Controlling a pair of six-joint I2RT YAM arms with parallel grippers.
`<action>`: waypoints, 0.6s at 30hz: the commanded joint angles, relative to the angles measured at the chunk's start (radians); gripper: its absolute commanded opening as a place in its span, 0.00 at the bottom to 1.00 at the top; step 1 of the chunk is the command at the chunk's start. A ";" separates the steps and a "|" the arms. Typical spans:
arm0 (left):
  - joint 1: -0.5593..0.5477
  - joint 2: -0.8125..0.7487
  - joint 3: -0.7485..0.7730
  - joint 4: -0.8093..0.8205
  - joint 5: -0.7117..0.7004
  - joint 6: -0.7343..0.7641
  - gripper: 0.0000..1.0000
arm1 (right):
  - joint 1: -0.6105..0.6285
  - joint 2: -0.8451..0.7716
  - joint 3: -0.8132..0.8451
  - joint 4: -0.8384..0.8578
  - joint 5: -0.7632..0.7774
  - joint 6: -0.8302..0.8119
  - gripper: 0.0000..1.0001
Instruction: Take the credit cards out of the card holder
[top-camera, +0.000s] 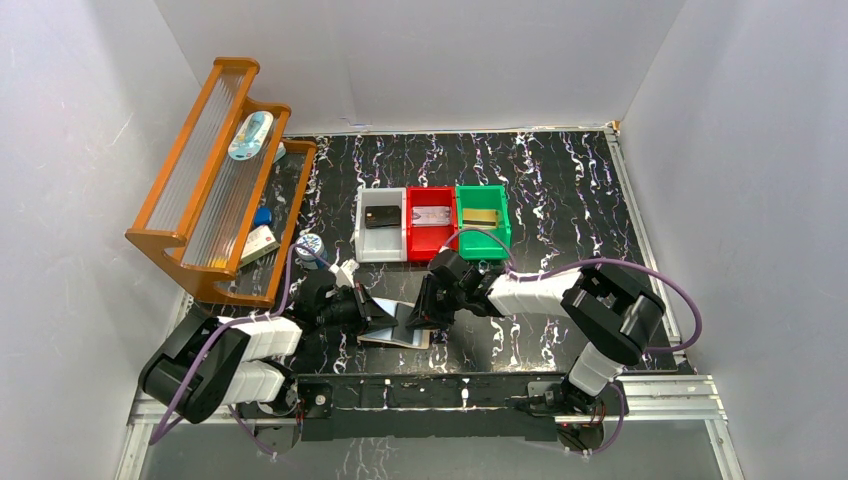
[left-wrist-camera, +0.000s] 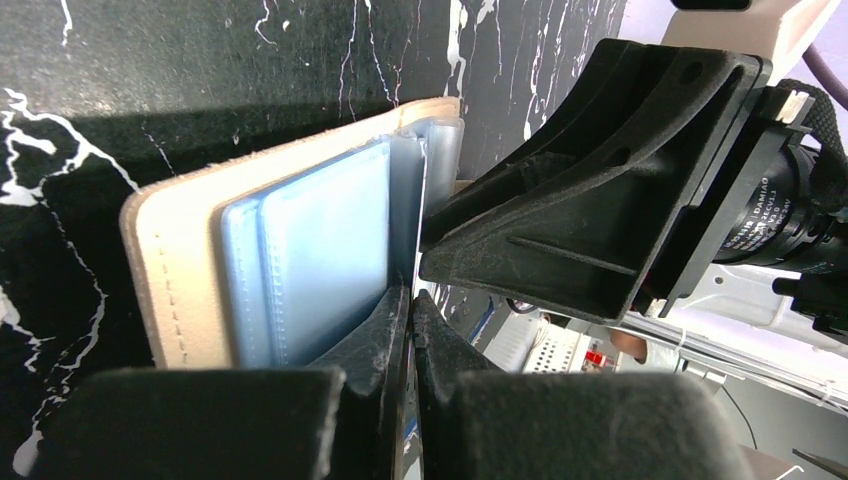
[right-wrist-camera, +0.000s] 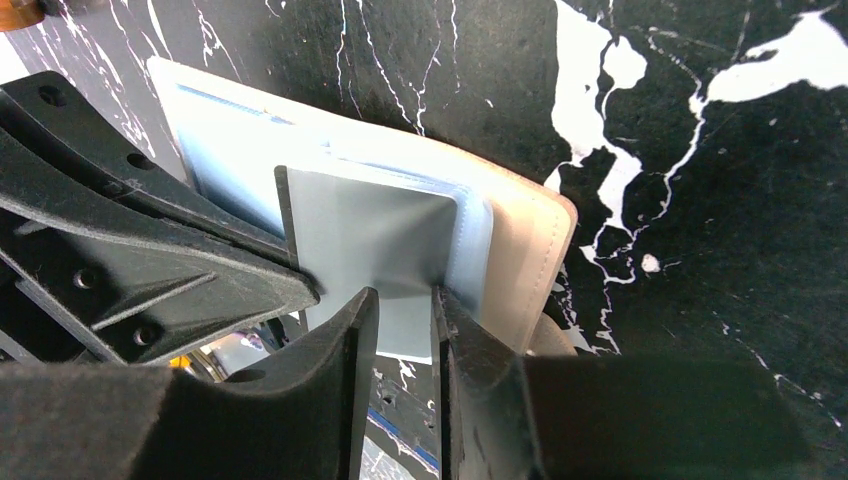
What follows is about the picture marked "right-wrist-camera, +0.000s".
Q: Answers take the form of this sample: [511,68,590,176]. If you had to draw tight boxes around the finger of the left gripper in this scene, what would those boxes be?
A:
[1,134,318,365]
[1,71,292,265]

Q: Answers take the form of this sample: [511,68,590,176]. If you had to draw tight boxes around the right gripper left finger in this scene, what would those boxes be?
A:
[1,287,379,479]

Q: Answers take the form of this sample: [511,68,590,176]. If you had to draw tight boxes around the beige leather card holder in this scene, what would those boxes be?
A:
[146,57,577,364]

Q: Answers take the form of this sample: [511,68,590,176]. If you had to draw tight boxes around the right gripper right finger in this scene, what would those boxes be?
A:
[432,287,813,479]

